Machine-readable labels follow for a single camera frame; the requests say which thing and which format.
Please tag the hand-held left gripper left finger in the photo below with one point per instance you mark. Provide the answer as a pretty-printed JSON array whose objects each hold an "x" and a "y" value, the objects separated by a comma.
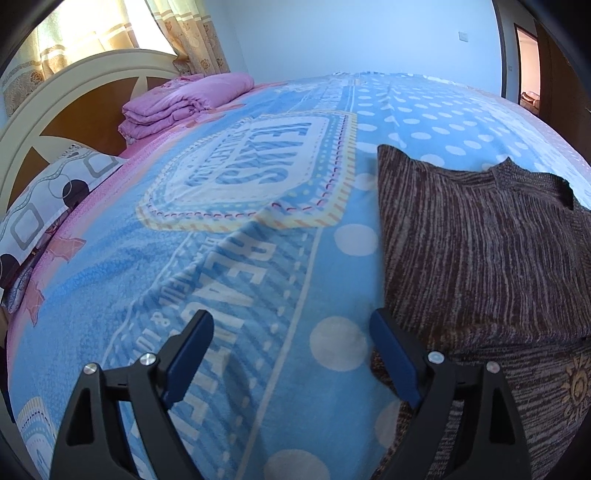
[{"x": 187, "y": 357}]

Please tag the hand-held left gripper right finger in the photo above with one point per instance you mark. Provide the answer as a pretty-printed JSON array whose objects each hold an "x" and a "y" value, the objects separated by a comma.
[{"x": 395, "y": 355}]

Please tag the brown striped knit sweater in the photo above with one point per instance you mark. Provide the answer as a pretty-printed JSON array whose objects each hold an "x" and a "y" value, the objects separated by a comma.
[{"x": 485, "y": 254}]

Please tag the blue printed polka-dot blanket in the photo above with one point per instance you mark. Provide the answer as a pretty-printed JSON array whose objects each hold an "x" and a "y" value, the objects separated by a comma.
[{"x": 277, "y": 277}]

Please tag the pink bed sheet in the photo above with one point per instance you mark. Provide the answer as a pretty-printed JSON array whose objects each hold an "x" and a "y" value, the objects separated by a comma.
[{"x": 92, "y": 221}]

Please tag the white patterned pillow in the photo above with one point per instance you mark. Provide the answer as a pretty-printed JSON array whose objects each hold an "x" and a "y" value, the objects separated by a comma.
[{"x": 41, "y": 203}]

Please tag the folded pink quilt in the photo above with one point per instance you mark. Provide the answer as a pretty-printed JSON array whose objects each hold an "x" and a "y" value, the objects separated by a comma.
[{"x": 175, "y": 104}]

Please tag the cream and wood headboard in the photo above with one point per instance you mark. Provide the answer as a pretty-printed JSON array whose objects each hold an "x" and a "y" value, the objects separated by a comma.
[{"x": 87, "y": 69}]

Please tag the beige floral curtain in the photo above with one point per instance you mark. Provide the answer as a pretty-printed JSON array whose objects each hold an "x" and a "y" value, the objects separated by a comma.
[{"x": 194, "y": 41}]

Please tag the brown wooden door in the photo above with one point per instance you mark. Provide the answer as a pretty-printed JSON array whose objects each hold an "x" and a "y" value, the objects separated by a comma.
[{"x": 558, "y": 83}]

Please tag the white wall switch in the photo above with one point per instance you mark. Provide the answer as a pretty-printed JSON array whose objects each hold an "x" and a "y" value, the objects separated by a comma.
[{"x": 463, "y": 36}]

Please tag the dark wooden door frame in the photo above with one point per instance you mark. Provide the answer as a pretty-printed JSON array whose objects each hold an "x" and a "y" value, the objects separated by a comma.
[{"x": 501, "y": 46}]

